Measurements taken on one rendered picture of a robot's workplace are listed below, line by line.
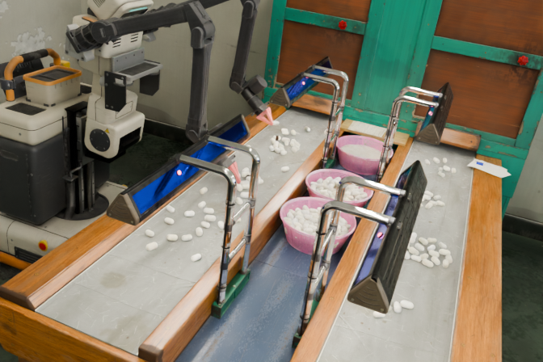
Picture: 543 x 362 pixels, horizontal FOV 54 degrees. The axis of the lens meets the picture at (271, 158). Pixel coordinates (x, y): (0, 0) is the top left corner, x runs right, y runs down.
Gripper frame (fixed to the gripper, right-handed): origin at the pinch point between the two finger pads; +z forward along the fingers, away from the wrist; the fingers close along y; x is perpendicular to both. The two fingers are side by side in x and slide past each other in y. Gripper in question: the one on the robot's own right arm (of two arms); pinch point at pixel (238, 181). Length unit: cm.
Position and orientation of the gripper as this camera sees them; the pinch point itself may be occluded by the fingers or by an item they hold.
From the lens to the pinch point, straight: 201.5
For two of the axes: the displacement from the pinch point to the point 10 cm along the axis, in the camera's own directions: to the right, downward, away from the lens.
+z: 6.3, 7.7, 0.5
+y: 3.6, -3.5, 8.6
